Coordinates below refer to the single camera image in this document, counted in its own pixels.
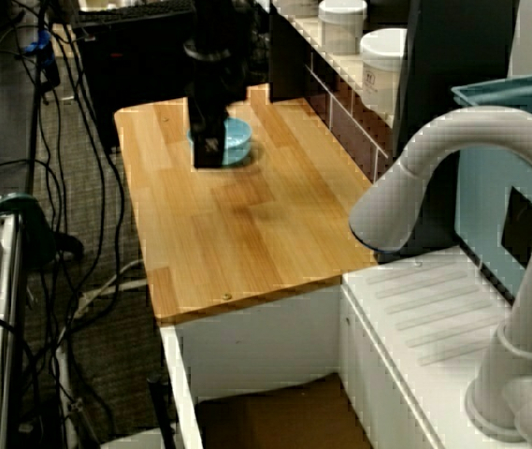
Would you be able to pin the dark grey frame post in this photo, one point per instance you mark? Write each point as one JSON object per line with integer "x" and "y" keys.
{"x": 434, "y": 70}

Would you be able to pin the white jar with label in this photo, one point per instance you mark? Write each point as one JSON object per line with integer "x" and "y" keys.
{"x": 380, "y": 70}

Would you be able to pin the blue tape piece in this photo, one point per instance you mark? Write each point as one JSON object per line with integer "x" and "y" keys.
{"x": 41, "y": 47}

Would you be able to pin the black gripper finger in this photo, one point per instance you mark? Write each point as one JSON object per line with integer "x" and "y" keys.
{"x": 201, "y": 152}
{"x": 217, "y": 150}

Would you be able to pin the wooden countertop board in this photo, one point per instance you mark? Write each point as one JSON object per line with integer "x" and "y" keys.
{"x": 247, "y": 220}

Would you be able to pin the white sink unit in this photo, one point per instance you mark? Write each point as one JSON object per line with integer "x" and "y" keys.
{"x": 424, "y": 337}

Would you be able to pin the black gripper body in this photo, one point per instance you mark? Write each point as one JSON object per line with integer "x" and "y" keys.
{"x": 207, "y": 114}

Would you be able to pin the light blue bowl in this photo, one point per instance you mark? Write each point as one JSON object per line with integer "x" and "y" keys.
{"x": 238, "y": 140}

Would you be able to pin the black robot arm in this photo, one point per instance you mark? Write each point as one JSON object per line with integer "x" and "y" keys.
{"x": 219, "y": 28}

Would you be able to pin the black vertical pole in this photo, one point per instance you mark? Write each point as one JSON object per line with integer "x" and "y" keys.
{"x": 36, "y": 121}

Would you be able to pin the white plastic jar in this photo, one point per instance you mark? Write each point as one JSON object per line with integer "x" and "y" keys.
{"x": 342, "y": 25}
{"x": 296, "y": 4}

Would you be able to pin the green power tool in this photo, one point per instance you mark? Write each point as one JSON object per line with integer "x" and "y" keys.
{"x": 36, "y": 220}

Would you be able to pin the teal plastic bin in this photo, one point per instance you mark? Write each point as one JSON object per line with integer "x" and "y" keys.
{"x": 485, "y": 187}
{"x": 518, "y": 91}

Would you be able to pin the black frame post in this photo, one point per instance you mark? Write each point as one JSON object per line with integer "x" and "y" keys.
{"x": 289, "y": 51}

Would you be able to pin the dark tile backsplash panel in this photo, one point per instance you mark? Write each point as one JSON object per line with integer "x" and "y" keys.
{"x": 349, "y": 121}

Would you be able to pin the cream shelf ledge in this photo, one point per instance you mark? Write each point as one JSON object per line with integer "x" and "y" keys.
{"x": 340, "y": 63}

